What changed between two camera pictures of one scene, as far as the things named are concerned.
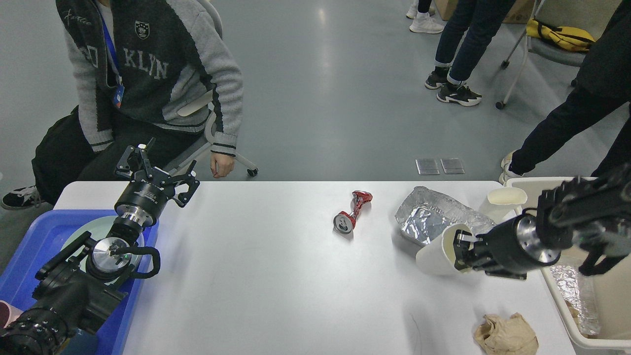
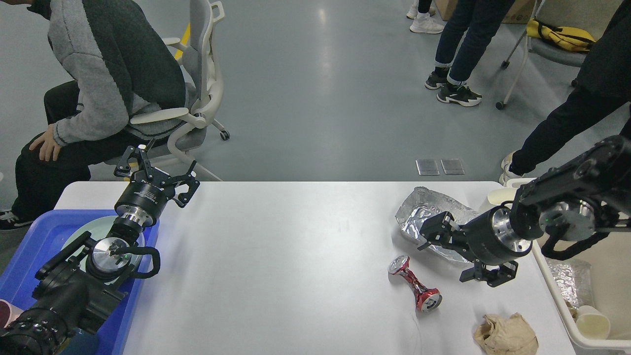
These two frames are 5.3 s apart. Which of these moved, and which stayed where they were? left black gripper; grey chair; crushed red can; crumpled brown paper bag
Moved: crushed red can
Stayed: crumpled brown paper bag; grey chair; left black gripper
